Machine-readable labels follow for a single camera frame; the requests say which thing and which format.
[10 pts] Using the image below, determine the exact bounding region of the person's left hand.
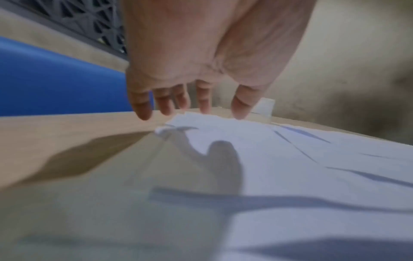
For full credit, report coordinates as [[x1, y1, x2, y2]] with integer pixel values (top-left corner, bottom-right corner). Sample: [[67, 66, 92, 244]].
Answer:
[[120, 0, 317, 121]]

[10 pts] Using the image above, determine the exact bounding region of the small white block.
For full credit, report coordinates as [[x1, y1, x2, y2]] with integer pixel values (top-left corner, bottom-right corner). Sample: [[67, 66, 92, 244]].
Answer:
[[250, 97, 276, 120]]

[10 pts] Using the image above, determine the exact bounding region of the grey lattice grille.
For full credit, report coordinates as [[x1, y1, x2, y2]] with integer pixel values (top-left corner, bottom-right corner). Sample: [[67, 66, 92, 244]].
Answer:
[[18, 0, 130, 61]]

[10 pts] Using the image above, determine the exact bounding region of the blue padded seat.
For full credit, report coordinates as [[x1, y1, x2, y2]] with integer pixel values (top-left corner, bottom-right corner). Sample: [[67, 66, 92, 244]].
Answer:
[[0, 35, 156, 118]]

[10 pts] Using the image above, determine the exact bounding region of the white cloth sheet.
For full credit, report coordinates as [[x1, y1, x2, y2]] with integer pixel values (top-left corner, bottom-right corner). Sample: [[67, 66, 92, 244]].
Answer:
[[0, 111, 413, 261]]

